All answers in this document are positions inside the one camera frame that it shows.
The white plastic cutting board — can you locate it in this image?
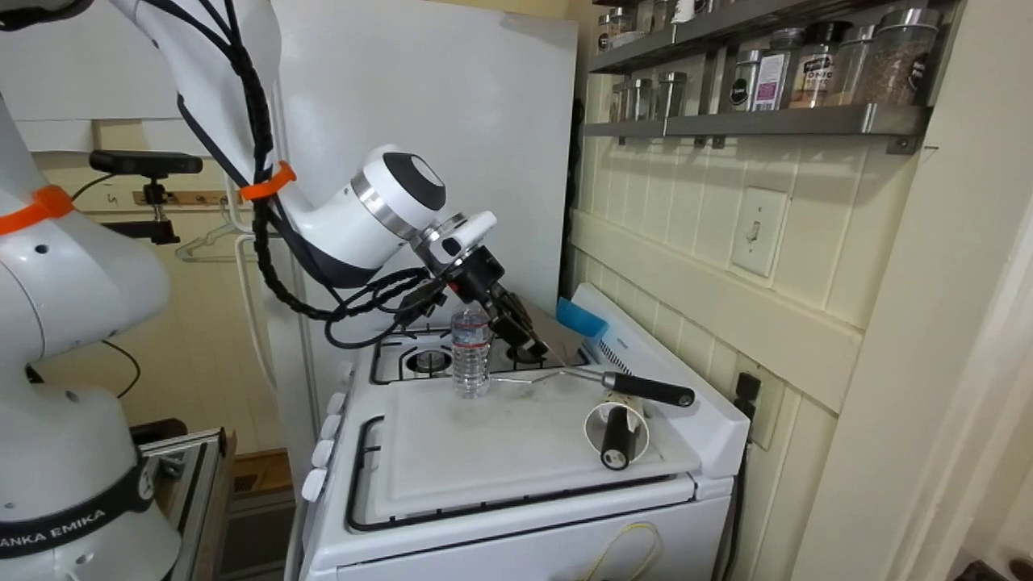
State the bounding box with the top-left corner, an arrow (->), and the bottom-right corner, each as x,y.
382,369 -> 704,518

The white refrigerator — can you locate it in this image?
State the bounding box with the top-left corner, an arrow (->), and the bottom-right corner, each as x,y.
218,0 -> 580,456

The clear plastic water bottle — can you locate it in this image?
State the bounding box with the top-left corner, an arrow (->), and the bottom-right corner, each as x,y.
449,300 -> 497,400

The white light switch plate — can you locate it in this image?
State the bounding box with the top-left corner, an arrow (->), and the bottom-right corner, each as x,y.
729,183 -> 791,283

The black power plug cord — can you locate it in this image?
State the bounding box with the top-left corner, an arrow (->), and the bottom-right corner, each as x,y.
718,370 -> 764,581

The blue plastic lid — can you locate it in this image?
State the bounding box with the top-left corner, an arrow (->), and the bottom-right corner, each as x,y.
553,297 -> 610,345

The white gas stove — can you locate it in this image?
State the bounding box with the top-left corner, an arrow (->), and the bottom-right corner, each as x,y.
285,280 -> 752,581

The orange cable strap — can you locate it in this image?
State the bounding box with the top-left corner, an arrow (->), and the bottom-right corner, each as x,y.
236,157 -> 300,202
0,183 -> 78,240

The black camera on tripod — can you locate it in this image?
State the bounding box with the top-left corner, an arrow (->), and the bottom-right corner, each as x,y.
88,148 -> 208,248

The black stove burner grate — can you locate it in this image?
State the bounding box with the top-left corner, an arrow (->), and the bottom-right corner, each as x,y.
368,323 -> 590,389

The black utensil handle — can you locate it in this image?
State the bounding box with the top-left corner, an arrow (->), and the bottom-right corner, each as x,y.
597,404 -> 634,475

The wall power outlet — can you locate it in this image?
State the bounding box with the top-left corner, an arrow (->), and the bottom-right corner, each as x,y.
732,369 -> 789,453

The metal robot stand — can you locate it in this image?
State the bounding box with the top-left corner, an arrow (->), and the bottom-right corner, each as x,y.
125,420 -> 236,581

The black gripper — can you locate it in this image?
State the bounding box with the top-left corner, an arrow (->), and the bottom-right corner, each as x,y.
445,241 -> 553,366

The metal spice rack shelf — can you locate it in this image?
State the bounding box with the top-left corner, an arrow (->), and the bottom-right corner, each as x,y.
585,0 -> 864,78
579,102 -> 934,157

